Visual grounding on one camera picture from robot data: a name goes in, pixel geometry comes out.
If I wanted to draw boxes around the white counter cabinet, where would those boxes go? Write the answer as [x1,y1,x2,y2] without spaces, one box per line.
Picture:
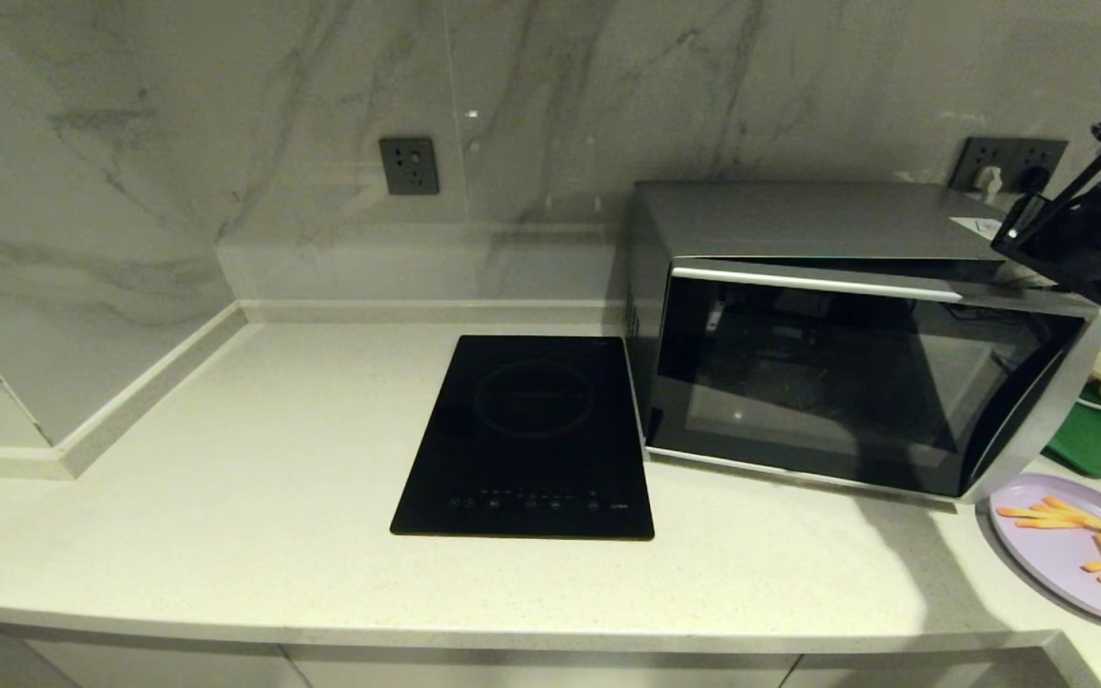
[0,616,1101,688]

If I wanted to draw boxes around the grey single wall socket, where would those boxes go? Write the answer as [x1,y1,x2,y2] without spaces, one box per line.
[378,136,440,195]

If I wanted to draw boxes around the grey double wall socket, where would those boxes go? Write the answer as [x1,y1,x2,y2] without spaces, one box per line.
[952,136,1069,194]

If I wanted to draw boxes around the silver microwave oven body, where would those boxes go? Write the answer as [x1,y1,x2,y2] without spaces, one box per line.
[625,180,1063,450]

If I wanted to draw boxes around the purple round plate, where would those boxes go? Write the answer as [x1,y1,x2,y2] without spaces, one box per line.
[988,473,1101,630]

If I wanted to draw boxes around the black induction cooktop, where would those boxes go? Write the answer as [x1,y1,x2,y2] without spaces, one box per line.
[390,334,655,542]

